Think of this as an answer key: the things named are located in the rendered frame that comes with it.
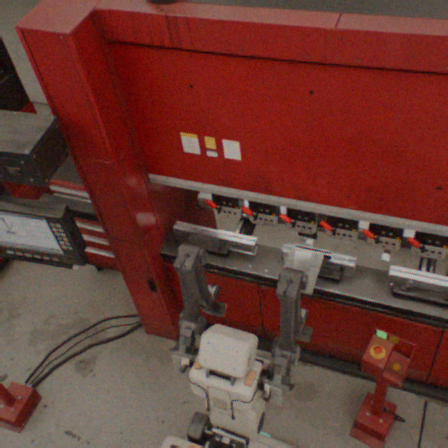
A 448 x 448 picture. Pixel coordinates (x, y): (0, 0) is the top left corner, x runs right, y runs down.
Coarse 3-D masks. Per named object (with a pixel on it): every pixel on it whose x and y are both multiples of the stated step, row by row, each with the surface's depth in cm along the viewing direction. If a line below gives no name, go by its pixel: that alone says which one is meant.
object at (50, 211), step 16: (0, 208) 253; (16, 208) 252; (32, 208) 251; (48, 208) 250; (64, 208) 253; (48, 224) 252; (64, 224) 249; (64, 240) 258; (80, 240) 269; (32, 256) 278; (48, 256) 273; (64, 256) 270; (80, 256) 266
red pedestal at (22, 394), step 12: (0, 384) 335; (12, 384) 360; (0, 396) 340; (12, 396) 348; (24, 396) 354; (36, 396) 361; (0, 408) 350; (12, 408) 348; (24, 408) 351; (0, 420) 355; (12, 420) 345; (24, 420) 354
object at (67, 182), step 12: (60, 168) 364; (72, 168) 363; (60, 180) 356; (72, 180) 355; (60, 192) 360; (72, 192) 352; (84, 192) 349; (84, 228) 382; (96, 228) 375; (96, 240) 386; (96, 252) 399; (108, 252) 396; (96, 264) 416; (108, 264) 410
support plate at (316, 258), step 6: (294, 252) 294; (312, 252) 293; (288, 258) 292; (294, 258) 292; (312, 258) 290; (318, 258) 290; (288, 264) 289; (312, 264) 288; (318, 264) 287; (312, 270) 285; (318, 270) 285; (312, 276) 283; (312, 282) 280; (312, 288) 278; (306, 294) 277
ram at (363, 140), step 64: (128, 64) 239; (192, 64) 227; (256, 64) 216; (320, 64) 207; (192, 128) 253; (256, 128) 240; (320, 128) 228; (384, 128) 217; (256, 192) 270; (320, 192) 255; (384, 192) 241
